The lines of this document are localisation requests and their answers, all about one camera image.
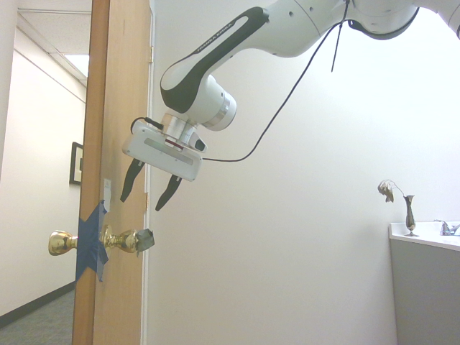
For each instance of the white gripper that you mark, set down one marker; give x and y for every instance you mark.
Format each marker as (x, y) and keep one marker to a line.
(161, 152)

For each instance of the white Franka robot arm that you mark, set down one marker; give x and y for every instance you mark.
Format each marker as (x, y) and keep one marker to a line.
(287, 25)

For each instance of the brass door knob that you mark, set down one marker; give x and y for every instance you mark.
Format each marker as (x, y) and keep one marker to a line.
(120, 241)
(61, 243)

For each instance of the brown wooden door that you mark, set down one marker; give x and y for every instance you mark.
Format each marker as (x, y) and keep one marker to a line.
(122, 90)

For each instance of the white sticker label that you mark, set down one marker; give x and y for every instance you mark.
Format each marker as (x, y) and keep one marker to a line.
(107, 190)

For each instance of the dark tape wad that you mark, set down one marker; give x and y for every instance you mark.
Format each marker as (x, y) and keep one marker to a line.
(145, 240)

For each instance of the black framed picture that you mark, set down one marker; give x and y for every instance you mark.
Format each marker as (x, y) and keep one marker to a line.
(76, 163)

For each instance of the blue tape patch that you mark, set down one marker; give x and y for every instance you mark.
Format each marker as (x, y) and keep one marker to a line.
(90, 240)

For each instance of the ceiling light panel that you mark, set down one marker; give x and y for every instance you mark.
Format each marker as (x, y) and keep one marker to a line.
(79, 66)

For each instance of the black hallway baseboard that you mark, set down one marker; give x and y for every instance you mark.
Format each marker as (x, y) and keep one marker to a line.
(32, 305)

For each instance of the dried wilted flower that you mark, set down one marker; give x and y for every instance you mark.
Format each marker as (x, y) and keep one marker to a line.
(387, 188)

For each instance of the slim metal vase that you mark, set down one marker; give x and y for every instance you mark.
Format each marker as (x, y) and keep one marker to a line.
(410, 215)

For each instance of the grey vanity with white counter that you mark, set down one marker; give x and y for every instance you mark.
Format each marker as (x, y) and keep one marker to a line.
(424, 287)

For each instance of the chrome faucet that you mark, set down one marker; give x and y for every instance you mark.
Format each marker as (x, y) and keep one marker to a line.
(445, 228)

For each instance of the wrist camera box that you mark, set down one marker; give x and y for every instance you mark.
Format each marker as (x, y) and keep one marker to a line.
(198, 143)

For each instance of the white door frame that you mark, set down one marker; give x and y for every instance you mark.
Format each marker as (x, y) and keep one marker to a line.
(152, 28)

